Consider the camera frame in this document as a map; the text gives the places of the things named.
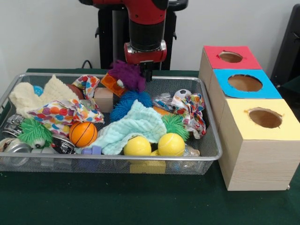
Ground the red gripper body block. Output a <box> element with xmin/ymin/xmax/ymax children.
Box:
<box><xmin>123</xmin><ymin>40</ymin><xmax>168</xmax><ymax>66</ymax></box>

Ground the purple spiky toy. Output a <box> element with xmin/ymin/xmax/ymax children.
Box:
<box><xmin>108</xmin><ymin>60</ymin><xmax>147</xmax><ymax>93</ymax></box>

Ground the colourful polka dot cloth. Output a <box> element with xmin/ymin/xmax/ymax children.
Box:
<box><xmin>28</xmin><ymin>98</ymin><xmax>105</xmax><ymax>137</ymax></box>
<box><xmin>172</xmin><ymin>93</ymin><xmax>207</xmax><ymax>140</ymax></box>

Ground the cream knitted cloth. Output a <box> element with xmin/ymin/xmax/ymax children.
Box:
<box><xmin>8</xmin><ymin>75</ymin><xmax>81</xmax><ymax>118</ymax></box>

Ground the shallow mesh bin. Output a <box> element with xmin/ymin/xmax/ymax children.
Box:
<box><xmin>0</xmin><ymin>73</ymin><xmax>223</xmax><ymax>175</ymax></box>

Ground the wooden box with three holes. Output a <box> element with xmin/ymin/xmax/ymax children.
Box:
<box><xmin>198</xmin><ymin>45</ymin><xmax>300</xmax><ymax>192</ymax></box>

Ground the orange toy brick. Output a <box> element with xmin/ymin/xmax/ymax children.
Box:
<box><xmin>100</xmin><ymin>73</ymin><xmax>128</xmax><ymax>97</ymax></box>

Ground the small soccer ball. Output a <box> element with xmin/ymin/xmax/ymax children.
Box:
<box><xmin>174</xmin><ymin>89</ymin><xmax>192</xmax><ymax>98</ymax></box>

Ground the plain wooden block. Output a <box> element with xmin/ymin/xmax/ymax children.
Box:
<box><xmin>93</xmin><ymin>87</ymin><xmax>114</xmax><ymax>113</ymax></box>

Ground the mint green cloth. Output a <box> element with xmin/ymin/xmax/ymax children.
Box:
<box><xmin>75</xmin><ymin>99</ymin><xmax>167</xmax><ymax>156</ymax></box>

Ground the smooth yellow ball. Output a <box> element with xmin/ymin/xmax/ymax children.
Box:
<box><xmin>123</xmin><ymin>135</ymin><xmax>152</xmax><ymax>157</ymax></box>

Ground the yellow tennis ball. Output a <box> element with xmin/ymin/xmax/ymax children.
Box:
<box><xmin>157</xmin><ymin>133</ymin><xmax>186</xmax><ymax>157</ymax></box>

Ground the orange toy basketball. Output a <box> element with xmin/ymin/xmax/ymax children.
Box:
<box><xmin>68</xmin><ymin>121</ymin><xmax>98</xmax><ymax>147</ymax></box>

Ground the dark green tablecloth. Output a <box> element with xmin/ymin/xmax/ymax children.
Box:
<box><xmin>0</xmin><ymin>67</ymin><xmax>300</xmax><ymax>225</ymax></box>

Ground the black upright panel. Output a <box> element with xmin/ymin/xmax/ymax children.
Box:
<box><xmin>270</xmin><ymin>3</ymin><xmax>300</xmax><ymax>83</ymax></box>

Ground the dark green cloth side table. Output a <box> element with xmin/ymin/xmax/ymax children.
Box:
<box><xmin>280</xmin><ymin>76</ymin><xmax>300</xmax><ymax>101</ymax></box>

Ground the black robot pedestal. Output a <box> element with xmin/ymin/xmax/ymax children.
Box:
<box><xmin>90</xmin><ymin>0</ymin><xmax>189</xmax><ymax>70</ymax></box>

